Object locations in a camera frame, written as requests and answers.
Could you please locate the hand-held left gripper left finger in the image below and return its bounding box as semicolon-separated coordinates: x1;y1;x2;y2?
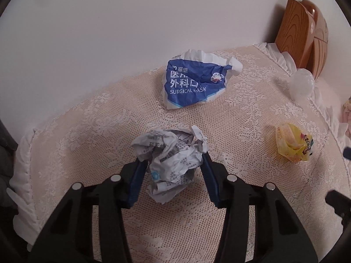
31;159;150;263

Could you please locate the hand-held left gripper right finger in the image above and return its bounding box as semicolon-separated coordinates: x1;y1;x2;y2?
201;151;320;263

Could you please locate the printed white paper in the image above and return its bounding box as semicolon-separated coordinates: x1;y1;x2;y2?
131;125;208;205

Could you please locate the folded pink blanket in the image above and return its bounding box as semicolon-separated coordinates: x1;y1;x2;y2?
340;96;351;137

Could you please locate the small yellow snack wrapper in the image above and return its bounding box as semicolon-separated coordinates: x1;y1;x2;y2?
276;123;315;164

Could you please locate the cream lace tablecloth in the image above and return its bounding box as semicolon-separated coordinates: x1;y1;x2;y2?
7;42;351;263

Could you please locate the pink bed sheet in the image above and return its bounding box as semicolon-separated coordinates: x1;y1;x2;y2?
313;76;351;107

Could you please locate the crumpled clear plastic wrap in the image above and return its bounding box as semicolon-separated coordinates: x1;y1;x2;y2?
290;68;316;102

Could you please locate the blue white mask wrapper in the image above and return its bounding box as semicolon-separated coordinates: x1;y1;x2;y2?
161;49;243;110

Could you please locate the dark grey jacket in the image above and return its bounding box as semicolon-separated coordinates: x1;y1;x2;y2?
0;115;20;217

